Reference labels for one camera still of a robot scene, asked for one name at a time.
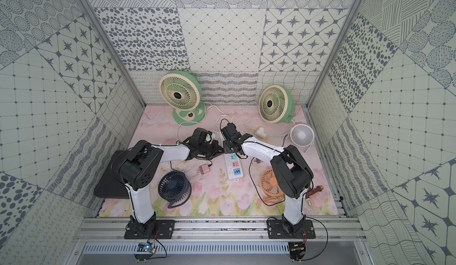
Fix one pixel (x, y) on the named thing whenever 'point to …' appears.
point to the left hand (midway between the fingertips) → (227, 147)
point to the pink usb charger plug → (204, 169)
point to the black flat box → (110, 185)
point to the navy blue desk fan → (174, 186)
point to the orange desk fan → (274, 193)
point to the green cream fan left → (183, 90)
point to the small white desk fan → (302, 135)
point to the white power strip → (234, 166)
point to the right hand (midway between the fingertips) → (231, 147)
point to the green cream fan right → (276, 105)
